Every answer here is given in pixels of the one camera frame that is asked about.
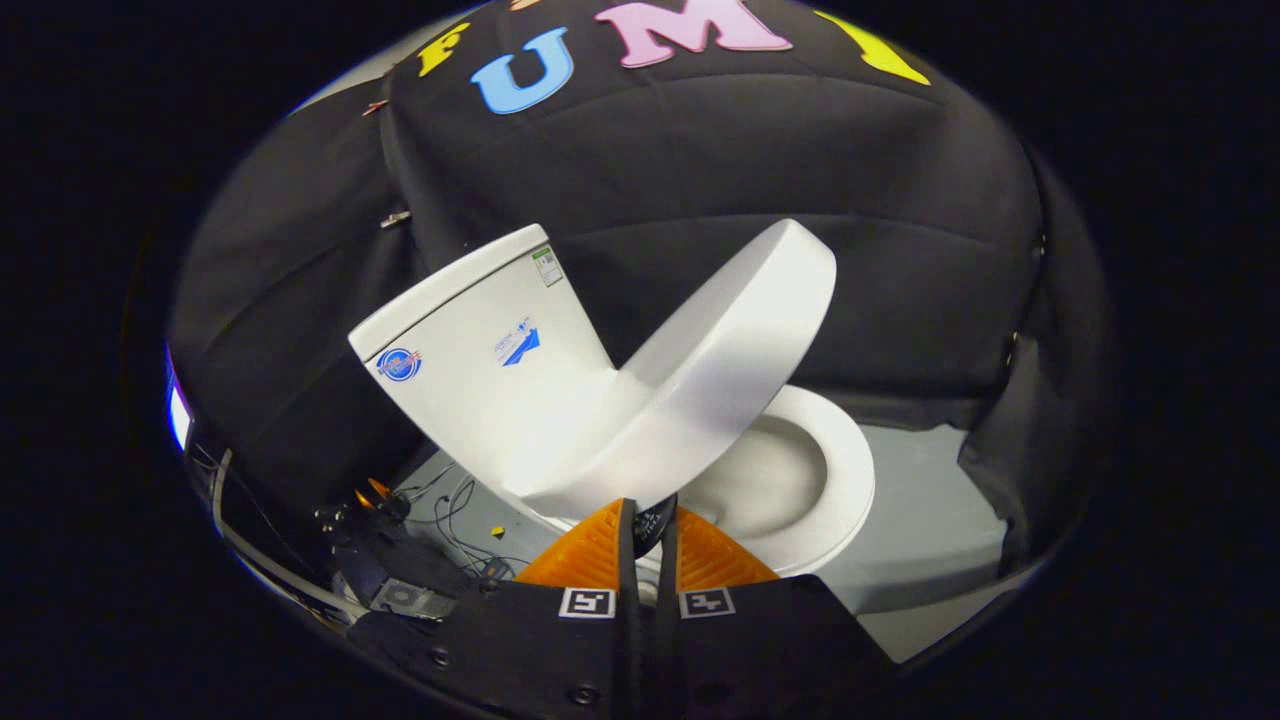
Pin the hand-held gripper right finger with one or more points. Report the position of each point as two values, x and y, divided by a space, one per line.
668 640

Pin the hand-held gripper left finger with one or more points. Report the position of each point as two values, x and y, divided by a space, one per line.
628 620

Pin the small black round tab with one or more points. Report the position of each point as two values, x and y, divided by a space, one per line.
652 522

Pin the white toilet lid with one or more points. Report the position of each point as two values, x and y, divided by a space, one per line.
700 380

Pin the white toilet seat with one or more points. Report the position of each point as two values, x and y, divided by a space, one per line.
850 480

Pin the white toilet with tank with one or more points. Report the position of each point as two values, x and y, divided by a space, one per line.
470 370

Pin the dark equipment with orange parts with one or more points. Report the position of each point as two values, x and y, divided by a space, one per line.
400 560

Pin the silver cloth clip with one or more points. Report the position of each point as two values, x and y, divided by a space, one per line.
395 218

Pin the black backdrop cloth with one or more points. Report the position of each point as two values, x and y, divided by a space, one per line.
700 150

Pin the orange cloth clip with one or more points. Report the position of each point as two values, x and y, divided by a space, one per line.
375 106

